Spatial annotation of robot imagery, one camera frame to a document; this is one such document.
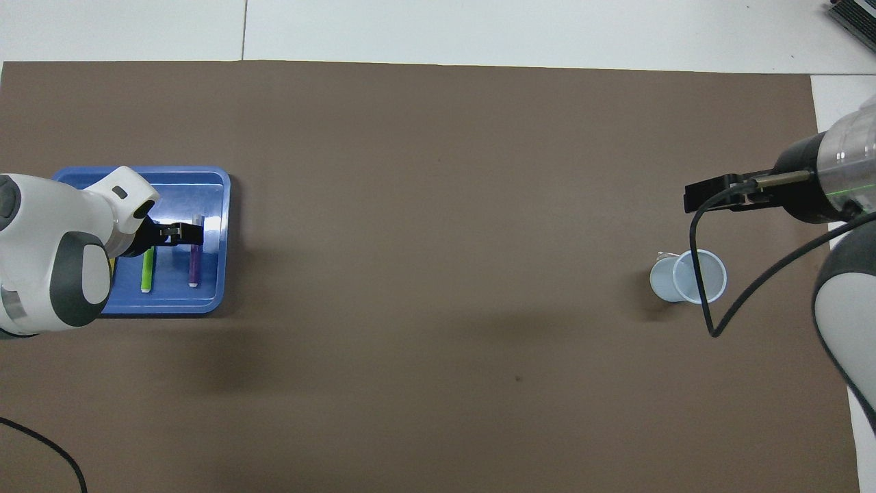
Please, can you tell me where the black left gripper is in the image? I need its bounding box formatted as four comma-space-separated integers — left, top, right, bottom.
122, 214, 205, 259

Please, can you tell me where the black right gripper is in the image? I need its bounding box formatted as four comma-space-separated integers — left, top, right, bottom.
684, 132, 858, 225

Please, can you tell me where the purple pen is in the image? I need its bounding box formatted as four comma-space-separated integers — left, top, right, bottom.
188, 214, 205, 288

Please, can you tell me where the blue plastic tray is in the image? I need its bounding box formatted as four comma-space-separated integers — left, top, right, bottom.
51, 166, 231, 316

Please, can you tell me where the translucent plastic cup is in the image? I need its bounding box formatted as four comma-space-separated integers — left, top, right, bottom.
649, 249, 727, 305

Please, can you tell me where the grey striped device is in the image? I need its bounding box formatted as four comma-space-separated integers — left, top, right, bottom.
827, 0, 876, 53

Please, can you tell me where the brown table mat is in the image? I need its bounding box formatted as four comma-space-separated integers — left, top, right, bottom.
0, 60, 862, 493

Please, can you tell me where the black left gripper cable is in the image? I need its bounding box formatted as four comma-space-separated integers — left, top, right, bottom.
0, 416, 88, 493

